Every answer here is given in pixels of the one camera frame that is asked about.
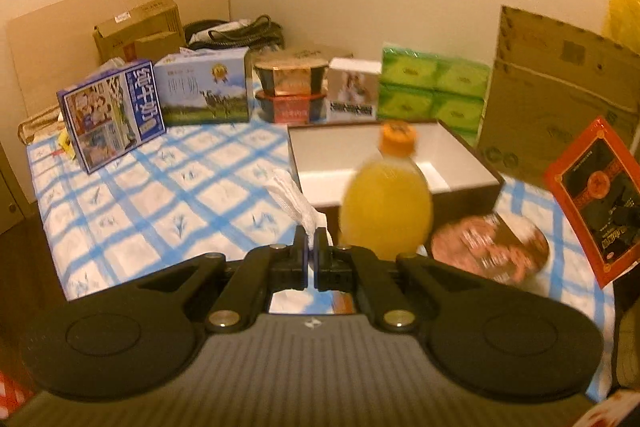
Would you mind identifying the white plastic snack packet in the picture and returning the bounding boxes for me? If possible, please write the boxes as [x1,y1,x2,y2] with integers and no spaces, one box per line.
[265,168,333,247]

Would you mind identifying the red snack packet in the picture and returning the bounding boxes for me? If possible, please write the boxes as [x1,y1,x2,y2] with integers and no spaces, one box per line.
[544,117,639,287]

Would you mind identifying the orange juice bottle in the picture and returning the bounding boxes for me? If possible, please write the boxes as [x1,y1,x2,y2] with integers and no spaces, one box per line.
[338,121,434,261]

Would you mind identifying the brown open cardboard box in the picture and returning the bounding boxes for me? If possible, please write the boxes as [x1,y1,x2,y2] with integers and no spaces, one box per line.
[288,119,504,239]

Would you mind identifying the blue checkered tablecloth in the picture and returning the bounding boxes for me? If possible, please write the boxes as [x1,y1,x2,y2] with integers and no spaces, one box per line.
[26,116,614,401]

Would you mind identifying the stacked instant noodle bowls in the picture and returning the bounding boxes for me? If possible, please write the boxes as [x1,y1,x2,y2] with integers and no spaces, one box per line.
[254,54,329,124]

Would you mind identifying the instant noodle bowl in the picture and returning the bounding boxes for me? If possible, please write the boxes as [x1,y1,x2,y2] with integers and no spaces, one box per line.
[431,212,550,286]

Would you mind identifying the white product box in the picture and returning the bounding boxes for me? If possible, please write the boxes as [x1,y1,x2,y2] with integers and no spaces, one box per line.
[326,57,382,121]

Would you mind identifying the green tissue pack bundle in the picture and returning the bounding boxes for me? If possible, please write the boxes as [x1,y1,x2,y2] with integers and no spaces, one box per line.
[378,44,491,145]

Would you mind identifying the light blue milk box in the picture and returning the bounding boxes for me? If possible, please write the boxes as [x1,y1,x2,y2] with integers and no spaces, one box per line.
[154,48,250,126]

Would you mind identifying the blue milk carton box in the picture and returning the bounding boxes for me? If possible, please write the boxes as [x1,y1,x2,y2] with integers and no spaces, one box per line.
[58,60,166,173]

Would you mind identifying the small brown cardboard box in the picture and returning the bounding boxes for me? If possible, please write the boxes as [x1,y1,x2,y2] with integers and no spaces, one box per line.
[93,0,186,63]

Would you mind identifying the large flat cardboard box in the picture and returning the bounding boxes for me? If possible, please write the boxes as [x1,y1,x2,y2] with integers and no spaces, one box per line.
[476,6,639,186]

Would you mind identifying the wooden cabinet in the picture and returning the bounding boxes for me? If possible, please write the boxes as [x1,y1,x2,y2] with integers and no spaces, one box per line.
[0,147,37,234]

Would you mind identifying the wooden headboard panel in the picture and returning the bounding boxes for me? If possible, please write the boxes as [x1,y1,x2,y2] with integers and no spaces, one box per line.
[6,0,231,116]

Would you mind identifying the black cable bundle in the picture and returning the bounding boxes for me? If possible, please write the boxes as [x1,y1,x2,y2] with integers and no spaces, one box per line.
[182,13,286,54]

